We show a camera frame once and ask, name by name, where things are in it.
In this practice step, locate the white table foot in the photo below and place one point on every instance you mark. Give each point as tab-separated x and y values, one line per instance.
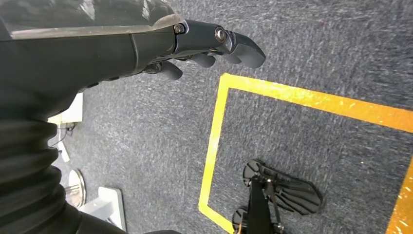
106	206

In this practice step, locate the white flat base plate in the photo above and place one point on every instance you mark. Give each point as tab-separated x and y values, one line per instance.
73	111

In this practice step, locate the ribbed grey left arm sleeve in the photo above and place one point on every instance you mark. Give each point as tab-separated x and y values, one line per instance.
29	181

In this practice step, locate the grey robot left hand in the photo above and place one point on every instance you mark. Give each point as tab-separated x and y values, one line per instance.
80	55

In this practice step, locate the round silver base disc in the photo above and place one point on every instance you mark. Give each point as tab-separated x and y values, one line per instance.
76	190

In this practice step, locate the black robot leg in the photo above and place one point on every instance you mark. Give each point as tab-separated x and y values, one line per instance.
258	210

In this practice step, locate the yellow floor tape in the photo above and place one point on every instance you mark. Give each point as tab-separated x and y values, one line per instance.
303	98

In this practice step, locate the small white strip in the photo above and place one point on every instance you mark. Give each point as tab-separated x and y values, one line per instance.
63	151

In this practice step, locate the black robot foot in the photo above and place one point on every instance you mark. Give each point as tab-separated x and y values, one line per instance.
239	219
290	193

